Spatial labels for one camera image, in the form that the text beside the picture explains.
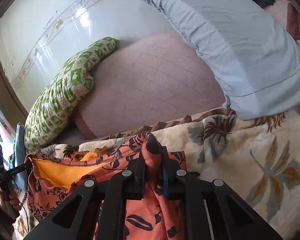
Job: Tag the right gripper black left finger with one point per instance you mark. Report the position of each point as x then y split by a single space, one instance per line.
98 210

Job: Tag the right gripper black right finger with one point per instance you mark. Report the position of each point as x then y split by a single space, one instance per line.
211 209

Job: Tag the orange floral print top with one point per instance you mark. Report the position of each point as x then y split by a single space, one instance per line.
52 180

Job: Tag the left hand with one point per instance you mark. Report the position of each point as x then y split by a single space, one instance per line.
13 201

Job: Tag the green white patterned pillow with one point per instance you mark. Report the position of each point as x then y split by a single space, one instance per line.
51 111

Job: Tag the cream leaf-pattern fleece blanket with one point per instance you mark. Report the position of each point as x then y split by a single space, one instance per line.
259 159

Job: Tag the mauve quilted mattress sheet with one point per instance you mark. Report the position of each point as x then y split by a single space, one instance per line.
156 79

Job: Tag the light blue pillow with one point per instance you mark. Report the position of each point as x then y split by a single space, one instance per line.
254 60

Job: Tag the pink maroon patchwork bedding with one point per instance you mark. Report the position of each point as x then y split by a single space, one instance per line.
288 17

